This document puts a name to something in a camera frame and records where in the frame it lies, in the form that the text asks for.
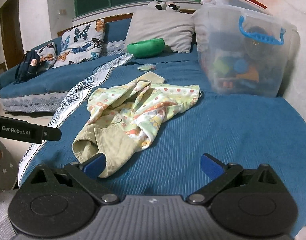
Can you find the colourful patterned baby garment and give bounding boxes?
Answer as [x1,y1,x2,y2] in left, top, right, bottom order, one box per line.
[72,72,200,178]

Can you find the white patterned bed sheet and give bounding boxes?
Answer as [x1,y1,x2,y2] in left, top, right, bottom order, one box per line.
[17,53,133,186]

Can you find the grey star print clothing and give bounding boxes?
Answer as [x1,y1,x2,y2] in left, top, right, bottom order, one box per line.
[0,142,18,193]

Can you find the blue bed cover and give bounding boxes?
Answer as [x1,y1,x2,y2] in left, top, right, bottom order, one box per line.
[0,43,306,233]

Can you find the dark backpack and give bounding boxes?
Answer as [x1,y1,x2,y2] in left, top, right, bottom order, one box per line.
[14,50,40,84]

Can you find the wooden door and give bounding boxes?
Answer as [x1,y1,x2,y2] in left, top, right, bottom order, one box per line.
[0,0,24,69]

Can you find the small butterfly print pillow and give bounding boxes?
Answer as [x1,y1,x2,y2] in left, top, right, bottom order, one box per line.
[36,41,57,73]

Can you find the small clear plastic packet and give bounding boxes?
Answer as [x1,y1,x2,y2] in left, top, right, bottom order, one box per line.
[137,64,156,72]

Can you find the large butterfly print pillow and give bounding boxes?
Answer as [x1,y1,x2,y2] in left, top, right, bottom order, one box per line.
[53,19,105,68]

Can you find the clear plastic storage bin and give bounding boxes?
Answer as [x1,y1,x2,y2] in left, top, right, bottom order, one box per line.
[192,0,297,97]

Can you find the green round cushion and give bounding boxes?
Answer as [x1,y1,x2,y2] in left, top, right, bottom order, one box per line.
[126,38,165,58]

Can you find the grey pillow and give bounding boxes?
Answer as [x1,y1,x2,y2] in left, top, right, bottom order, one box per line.
[124,8,195,53]

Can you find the panda plush toy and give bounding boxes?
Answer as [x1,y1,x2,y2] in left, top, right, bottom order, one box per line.
[148,0,180,12]

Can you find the blue bin handle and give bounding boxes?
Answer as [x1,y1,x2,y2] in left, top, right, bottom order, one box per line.
[238,16,286,46]

